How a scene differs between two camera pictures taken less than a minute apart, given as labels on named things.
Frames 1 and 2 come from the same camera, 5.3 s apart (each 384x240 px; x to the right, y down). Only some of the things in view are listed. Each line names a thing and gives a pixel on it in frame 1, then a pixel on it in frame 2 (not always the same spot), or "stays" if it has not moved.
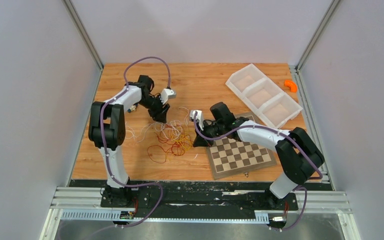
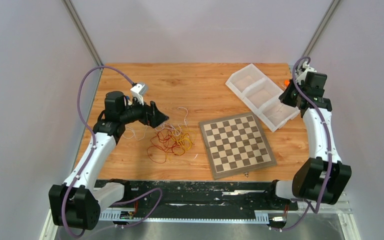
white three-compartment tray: [264, 96] stays
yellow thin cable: [184, 140] stays
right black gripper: [200, 141] -> [284, 98]
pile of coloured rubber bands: [176, 140] stays
